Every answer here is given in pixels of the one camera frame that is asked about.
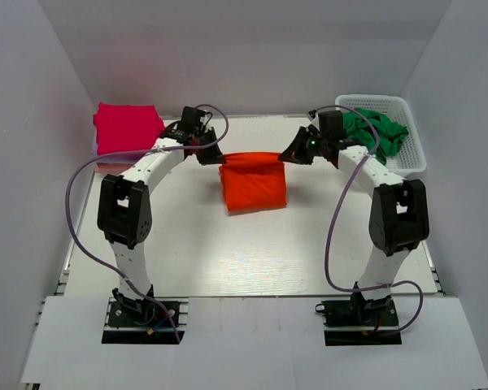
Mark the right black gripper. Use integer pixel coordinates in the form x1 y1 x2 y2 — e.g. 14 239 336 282
280 126 329 165

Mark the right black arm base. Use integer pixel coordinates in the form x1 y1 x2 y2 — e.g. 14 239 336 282
315 300 402 347

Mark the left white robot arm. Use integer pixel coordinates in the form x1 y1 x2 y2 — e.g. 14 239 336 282
97 106 225 326

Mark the folded magenta t-shirt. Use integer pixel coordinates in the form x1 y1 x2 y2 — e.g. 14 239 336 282
93 102 165 155

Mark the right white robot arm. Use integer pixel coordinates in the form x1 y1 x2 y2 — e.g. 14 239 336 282
278 106 429 327

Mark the white plastic basket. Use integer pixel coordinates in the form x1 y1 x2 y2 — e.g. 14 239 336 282
335 94 426 176

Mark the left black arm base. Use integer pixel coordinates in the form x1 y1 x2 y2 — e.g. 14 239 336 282
102 289 189 345

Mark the green t-shirt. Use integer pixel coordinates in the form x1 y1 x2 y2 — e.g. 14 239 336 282
342 107 409 165

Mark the orange t-shirt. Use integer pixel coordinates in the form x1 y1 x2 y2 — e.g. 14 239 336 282
219 152 287 214

